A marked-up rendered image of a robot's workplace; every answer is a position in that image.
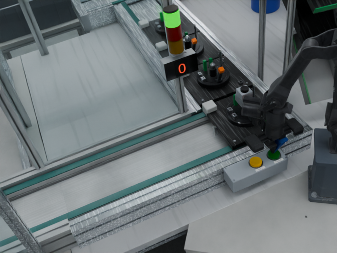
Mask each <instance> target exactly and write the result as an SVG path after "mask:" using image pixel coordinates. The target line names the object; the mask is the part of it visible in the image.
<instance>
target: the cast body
mask: <svg viewBox="0 0 337 253"><path fill-rule="evenodd" d="M245 95H246V96H250V97H253V91H252V90H251V89H250V88H249V87H248V86H247V85H244V86H241V87H239V88H236V94H235V100H236V101H237V102H238V104H239V105H240V106H241V107H242V104H243V99H244V96H245Z"/></svg>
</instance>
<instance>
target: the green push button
mask: <svg viewBox="0 0 337 253"><path fill-rule="evenodd" d="M268 157H269V158H271V159H278V158H279V157H280V152H279V151H278V150H277V151H276V152H275V153H271V151H270V150H269V151H268Z"/></svg>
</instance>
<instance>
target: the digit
mask: <svg viewBox="0 0 337 253"><path fill-rule="evenodd" d="M175 70H176V77H178V76H181V75H184V74H186V73H189V67H188V59H184V60H181V61H178V62H175Z"/></svg>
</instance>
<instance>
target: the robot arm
mask: <svg viewBox="0 0 337 253"><path fill-rule="evenodd" d="M330 43H331V46H327V47H324V46H326V45H328V44H330ZM316 58H318V59H325V60H330V59H332V61H333V63H334V84H333V101H332V103H331V102H327V106H326V111H325V123H324V126H326V128H327V130H328V131H329V132H331V135H332V137H329V138H328V144H329V153H331V154H337V28H335V29H331V30H328V31H326V32H324V33H322V34H320V35H318V36H315V37H311V38H308V39H306V40H305V41H304V42H303V44H302V46H301V48H300V49H299V51H298V52H297V54H296V55H295V57H294V58H293V60H292V61H291V63H290V64H289V66H288V67H287V69H286V70H285V72H284V73H283V74H282V75H281V76H280V77H278V78H277V79H276V80H275V81H274V82H273V83H272V84H271V85H270V87H269V89H268V90H267V91H266V92H265V93H264V94H263V97H262V99H261V98H255V97H250V96H246V95H245V96H244V99H243V104H242V109H241V115H242V116H248V117H251V122H252V124H253V125H254V126H257V125H260V126H261V130H262V131H263V132H265V134H262V135H260V136H257V135H256V134H252V135H250V136H247V137H245V143H246V144H247V145H248V147H249V148H250V149H251V150H252V152H254V153H256V152H258V151H261V150H263V149H264V144H265V145H266V146H267V147H268V148H269V149H270V151H271V153H275V152H276V151H277V150H278V149H279V148H280V147H281V146H282V145H283V144H284V143H285V142H287V141H288V138H287V137H286V134H289V133H291V131H293V135H295V136H296V135H298V134H301V133H303V130H304V128H303V126H302V125H301V124H300V123H299V122H298V121H297V120H296V119H295V118H291V119H288V120H286V121H285V114H286V113H288V114H291V113H292V109H293V105H292V104H291V103H289V102H286V101H287V99H288V96H289V94H290V91H291V89H292V87H293V85H294V84H295V82H296V81H297V79H298V78H299V77H300V75H301V74H302V73H303V71H304V70H305V68H306V67H307V66H308V64H309V63H310V61H311V60H312V59H316Z"/></svg>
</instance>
